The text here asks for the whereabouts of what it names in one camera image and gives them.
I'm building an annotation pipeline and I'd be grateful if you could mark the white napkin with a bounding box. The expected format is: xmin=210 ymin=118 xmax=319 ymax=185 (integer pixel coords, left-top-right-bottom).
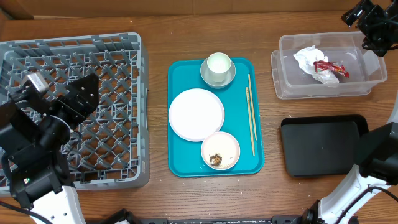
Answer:
xmin=293 ymin=45 xmax=339 ymax=84

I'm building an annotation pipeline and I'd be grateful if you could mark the pink bowl with scraps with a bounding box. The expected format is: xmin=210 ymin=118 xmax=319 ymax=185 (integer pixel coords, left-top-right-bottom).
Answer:
xmin=201 ymin=131 xmax=241 ymax=170

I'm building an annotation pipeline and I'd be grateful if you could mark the brown food scrap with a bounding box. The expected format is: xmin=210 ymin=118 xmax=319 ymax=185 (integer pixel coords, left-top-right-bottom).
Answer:
xmin=210 ymin=154 xmax=222 ymax=166

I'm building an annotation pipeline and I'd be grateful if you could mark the grey dish rack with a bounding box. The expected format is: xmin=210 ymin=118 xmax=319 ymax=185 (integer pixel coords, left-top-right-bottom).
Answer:
xmin=1 ymin=32 xmax=150 ymax=190

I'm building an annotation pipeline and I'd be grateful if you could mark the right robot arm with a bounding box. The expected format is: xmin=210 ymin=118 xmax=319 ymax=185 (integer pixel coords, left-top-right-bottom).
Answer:
xmin=293 ymin=0 xmax=397 ymax=224

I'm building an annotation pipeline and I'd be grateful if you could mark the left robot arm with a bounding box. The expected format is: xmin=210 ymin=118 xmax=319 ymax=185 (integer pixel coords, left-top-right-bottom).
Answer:
xmin=1 ymin=72 xmax=99 ymax=223

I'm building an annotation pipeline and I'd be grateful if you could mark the white round plate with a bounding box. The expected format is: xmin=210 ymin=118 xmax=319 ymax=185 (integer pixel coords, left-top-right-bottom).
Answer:
xmin=168 ymin=88 xmax=225 ymax=142

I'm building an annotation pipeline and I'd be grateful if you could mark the teal plastic tray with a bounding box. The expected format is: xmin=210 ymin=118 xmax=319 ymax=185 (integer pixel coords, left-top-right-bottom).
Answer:
xmin=167 ymin=57 xmax=265 ymax=177

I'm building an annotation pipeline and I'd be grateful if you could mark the pale green bowl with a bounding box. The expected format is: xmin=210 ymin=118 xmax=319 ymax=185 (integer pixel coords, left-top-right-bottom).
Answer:
xmin=200 ymin=58 xmax=236 ymax=89

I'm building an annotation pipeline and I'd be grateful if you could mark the red snack wrapper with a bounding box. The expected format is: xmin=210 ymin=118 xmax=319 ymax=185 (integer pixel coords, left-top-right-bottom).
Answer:
xmin=313 ymin=60 xmax=350 ymax=78

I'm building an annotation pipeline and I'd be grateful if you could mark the clear plastic bin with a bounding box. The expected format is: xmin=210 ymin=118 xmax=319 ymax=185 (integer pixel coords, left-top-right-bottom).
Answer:
xmin=271 ymin=32 xmax=387 ymax=99

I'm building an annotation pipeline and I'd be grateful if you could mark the white cup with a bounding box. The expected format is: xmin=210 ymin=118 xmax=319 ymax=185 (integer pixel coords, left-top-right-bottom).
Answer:
xmin=206 ymin=52 xmax=231 ymax=83

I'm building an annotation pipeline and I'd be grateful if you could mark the black tray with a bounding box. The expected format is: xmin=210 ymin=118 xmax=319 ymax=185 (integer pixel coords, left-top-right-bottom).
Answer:
xmin=280 ymin=114 xmax=369 ymax=178

